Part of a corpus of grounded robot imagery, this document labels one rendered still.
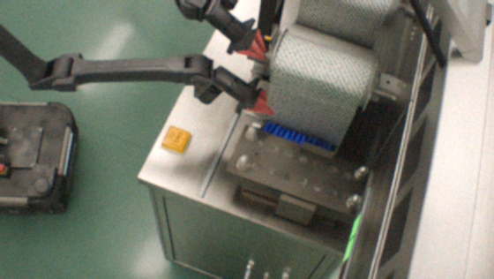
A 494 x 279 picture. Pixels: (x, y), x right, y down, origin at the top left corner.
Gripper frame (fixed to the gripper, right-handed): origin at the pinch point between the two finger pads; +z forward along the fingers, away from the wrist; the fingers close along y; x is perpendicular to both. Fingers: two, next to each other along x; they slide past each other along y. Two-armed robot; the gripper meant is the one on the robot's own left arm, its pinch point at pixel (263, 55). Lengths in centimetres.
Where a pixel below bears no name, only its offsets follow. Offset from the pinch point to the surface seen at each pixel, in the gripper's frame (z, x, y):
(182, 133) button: 4.8, -34.0, 16.0
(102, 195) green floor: 30, -135, 19
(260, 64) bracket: 5.3, -7.4, -2.9
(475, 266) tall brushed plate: 25, 54, 48
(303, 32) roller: 6.3, 5.5, -11.6
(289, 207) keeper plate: 28.0, -3.6, 30.7
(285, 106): 13.2, -0.8, 7.7
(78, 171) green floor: 17, -146, 12
